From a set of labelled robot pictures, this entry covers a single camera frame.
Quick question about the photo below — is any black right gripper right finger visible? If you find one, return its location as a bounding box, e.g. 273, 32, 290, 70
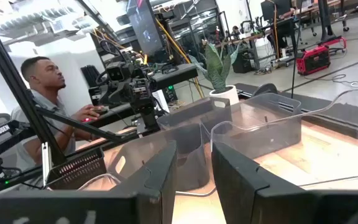
211, 142, 358, 224

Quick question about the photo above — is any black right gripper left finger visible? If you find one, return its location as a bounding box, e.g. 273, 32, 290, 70
0, 140, 178, 224

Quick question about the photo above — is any black slotted plastic basket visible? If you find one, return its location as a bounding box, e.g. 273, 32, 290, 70
45, 146, 108, 191

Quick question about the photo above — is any grey translucent plastic basket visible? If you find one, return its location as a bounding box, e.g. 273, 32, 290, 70
106, 123, 211, 192
156, 96, 233, 144
210, 92, 303, 160

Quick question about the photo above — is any black desk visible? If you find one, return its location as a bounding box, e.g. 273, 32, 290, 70
149, 63, 198, 91

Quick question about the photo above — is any dark computer monitor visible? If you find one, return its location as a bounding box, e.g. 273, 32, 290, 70
126, 0, 167, 57

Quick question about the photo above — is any person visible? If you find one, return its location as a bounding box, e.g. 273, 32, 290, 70
10, 55, 105, 187

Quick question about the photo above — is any green snake plant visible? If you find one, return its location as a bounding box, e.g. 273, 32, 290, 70
188, 42, 241, 94

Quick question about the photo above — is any white plant pot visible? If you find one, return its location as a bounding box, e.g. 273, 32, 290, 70
209, 85, 240, 106

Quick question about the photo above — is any grey table clamp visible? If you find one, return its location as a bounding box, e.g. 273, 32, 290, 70
253, 83, 279, 97

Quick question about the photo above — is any red generator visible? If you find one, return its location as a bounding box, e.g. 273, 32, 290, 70
296, 45, 331, 76

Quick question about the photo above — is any black office monitor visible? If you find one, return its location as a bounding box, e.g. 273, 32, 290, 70
260, 0, 292, 22

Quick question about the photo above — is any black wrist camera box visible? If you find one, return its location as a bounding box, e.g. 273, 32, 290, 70
106, 61, 134, 82

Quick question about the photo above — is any black diagonal frame brace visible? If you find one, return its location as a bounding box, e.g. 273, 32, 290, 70
35, 105, 142, 144

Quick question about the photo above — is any yellow cable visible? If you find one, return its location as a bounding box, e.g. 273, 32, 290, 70
155, 17, 205, 99

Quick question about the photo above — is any black frame post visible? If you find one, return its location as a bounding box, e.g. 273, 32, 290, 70
0, 4, 68, 167

